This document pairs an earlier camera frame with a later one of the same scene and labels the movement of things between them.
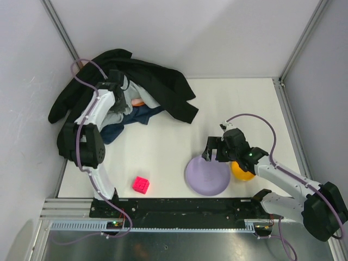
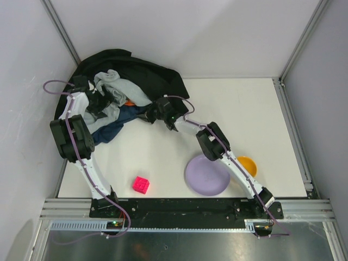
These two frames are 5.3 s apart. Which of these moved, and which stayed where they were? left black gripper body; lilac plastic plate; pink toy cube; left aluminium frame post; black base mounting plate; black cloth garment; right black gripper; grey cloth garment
Moved: left black gripper body; black cloth garment; grey cloth garment; right black gripper
Stayed: left aluminium frame post; pink toy cube; black base mounting plate; lilac plastic plate
